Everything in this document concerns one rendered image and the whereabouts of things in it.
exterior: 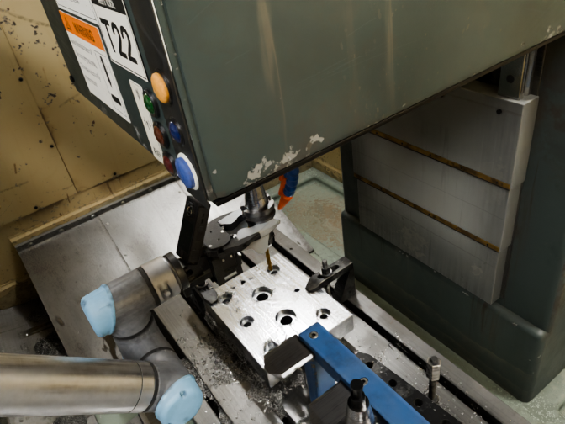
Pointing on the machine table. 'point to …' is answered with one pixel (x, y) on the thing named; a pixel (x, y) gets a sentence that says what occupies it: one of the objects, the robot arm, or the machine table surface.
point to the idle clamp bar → (421, 404)
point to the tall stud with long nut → (433, 376)
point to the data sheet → (82, 8)
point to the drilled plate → (246, 341)
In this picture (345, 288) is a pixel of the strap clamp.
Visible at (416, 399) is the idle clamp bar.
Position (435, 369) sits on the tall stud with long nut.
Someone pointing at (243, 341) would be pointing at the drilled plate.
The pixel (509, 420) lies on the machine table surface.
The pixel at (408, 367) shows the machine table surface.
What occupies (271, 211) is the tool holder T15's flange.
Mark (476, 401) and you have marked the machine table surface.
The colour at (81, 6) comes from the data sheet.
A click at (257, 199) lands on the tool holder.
